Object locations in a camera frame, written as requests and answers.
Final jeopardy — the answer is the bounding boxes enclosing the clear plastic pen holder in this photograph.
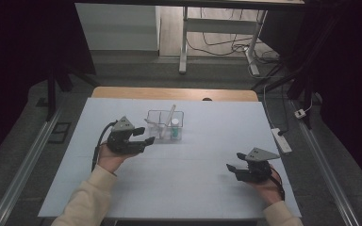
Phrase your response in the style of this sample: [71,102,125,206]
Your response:
[145,109,185,141]

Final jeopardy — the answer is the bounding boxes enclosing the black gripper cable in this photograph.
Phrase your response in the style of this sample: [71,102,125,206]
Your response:
[270,167,287,202]
[90,121,118,172]

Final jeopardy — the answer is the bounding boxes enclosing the person's left hand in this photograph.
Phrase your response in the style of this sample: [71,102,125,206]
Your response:
[97,143,140,174]

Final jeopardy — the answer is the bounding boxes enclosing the white metal frame desk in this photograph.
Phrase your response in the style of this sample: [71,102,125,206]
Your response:
[178,5,269,77]

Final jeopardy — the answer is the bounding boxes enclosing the white pen with beige tip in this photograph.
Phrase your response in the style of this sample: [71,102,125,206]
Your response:
[160,104,177,139]

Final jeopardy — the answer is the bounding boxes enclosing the person's right hand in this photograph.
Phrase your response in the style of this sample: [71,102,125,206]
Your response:
[249,175,284,207]

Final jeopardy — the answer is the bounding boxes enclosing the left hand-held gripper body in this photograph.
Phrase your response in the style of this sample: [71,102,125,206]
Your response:
[107,116,137,154]

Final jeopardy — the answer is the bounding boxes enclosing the dark floor plate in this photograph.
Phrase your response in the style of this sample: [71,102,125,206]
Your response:
[48,121,72,145]

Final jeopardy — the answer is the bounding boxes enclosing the green and white glue stick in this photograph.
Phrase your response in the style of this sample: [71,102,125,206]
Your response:
[170,118,181,139]

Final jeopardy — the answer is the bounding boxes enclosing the black floor cables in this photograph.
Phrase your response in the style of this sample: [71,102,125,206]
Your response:
[187,8,281,65]

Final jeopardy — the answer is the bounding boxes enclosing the white cabinet panel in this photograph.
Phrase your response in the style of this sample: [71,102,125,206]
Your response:
[74,3,162,52]

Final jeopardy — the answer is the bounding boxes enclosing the white power strip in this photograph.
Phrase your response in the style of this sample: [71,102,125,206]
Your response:
[271,127,293,154]

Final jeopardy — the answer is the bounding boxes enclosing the grey metal rail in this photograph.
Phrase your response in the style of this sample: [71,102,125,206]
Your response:
[289,99,361,226]
[0,105,64,226]

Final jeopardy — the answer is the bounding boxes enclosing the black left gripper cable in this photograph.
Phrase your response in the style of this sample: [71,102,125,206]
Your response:
[90,121,118,172]

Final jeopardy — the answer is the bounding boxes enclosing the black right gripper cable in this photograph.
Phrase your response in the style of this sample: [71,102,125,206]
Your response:
[270,167,287,202]

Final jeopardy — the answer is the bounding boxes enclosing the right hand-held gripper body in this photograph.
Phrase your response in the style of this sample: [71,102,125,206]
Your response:
[244,147,281,183]

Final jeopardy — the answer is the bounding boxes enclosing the white sheet table cover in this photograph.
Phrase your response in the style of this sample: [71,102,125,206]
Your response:
[37,97,302,219]

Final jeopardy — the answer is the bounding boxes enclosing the black tripod stand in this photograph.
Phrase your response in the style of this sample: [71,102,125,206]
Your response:
[44,60,102,122]

